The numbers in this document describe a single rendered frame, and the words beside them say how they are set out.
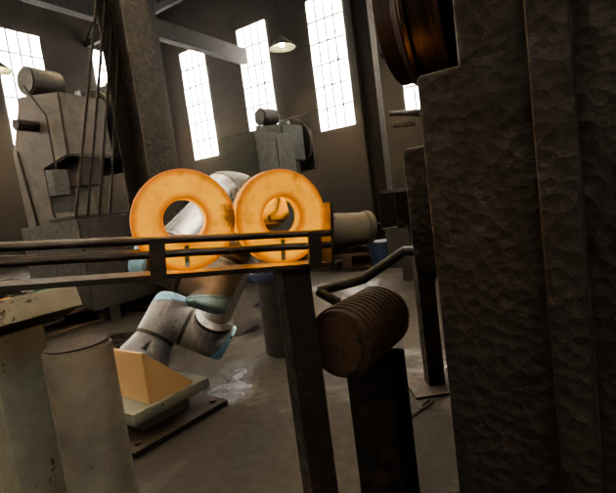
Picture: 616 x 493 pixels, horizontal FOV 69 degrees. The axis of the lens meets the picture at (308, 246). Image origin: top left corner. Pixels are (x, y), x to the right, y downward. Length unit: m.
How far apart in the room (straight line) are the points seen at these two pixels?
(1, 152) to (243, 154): 9.63
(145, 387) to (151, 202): 1.07
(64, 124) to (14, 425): 5.36
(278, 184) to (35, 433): 0.70
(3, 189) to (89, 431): 12.65
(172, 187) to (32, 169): 6.06
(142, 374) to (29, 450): 0.64
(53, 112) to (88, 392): 5.59
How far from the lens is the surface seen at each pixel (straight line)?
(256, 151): 4.63
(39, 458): 1.13
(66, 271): 4.07
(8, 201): 13.50
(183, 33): 12.75
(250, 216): 0.72
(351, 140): 12.38
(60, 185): 6.09
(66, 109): 6.31
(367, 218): 0.81
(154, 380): 1.69
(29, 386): 1.08
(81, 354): 0.91
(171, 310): 1.79
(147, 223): 0.70
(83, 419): 0.95
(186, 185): 0.71
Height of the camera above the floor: 0.72
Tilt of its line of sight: 6 degrees down
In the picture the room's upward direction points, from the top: 7 degrees counter-clockwise
